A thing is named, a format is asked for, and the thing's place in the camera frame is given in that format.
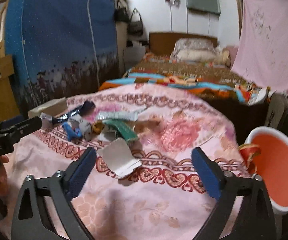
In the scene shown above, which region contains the floral pillow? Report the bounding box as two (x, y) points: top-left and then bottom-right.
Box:
(170, 38), (231, 67)

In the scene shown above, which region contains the black handbag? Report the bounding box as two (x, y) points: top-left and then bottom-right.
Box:
(114, 0), (129, 23)

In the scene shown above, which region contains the green wall panel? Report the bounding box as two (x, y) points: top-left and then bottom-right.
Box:
(186, 0), (221, 15)

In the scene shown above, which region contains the blue small wrapper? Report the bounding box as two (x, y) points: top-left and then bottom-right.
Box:
(62, 122), (83, 141)

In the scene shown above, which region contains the wooden headboard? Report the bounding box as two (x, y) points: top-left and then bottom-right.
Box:
(149, 32), (218, 56)

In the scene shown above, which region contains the grey tissue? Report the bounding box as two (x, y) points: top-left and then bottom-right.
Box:
(68, 114), (92, 141)

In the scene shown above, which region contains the green patterned wrapper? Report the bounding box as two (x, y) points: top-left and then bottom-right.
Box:
(102, 119), (139, 145)

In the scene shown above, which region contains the colourful cartoon bedspread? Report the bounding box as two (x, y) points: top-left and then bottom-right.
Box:
(99, 53), (270, 106)

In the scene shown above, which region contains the beige tissue box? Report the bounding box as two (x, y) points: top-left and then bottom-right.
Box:
(28, 98), (67, 118)

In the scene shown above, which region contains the pink floral quilt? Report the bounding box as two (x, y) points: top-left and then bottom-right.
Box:
(0, 83), (253, 240)

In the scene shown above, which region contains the white medicine sachet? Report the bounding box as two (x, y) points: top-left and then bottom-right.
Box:
(96, 108), (146, 121)

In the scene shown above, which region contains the person's left hand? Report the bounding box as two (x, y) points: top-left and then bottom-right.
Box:
(0, 155), (9, 197)

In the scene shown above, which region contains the pink hanging curtain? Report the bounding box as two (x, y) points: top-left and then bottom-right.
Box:
(232, 0), (288, 94)

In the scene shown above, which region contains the wooden cabinet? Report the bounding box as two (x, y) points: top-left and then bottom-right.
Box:
(0, 55), (20, 122)

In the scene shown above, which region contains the white nightstand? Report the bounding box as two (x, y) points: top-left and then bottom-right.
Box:
(123, 40), (149, 70)

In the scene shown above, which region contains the grey handbag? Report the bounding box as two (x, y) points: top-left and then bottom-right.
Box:
(128, 8), (143, 36)

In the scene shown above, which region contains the red yellow wrapper in bin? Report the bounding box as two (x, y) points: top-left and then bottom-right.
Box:
(238, 144), (261, 174)

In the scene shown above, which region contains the blue fabric wardrobe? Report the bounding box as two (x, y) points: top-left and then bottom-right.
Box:
(4, 0), (120, 115)

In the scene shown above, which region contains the dark blue foil wrapper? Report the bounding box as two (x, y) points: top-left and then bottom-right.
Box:
(51, 100), (96, 125)

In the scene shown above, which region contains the orange bin with white rim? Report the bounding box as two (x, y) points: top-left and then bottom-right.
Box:
(245, 126), (288, 215)

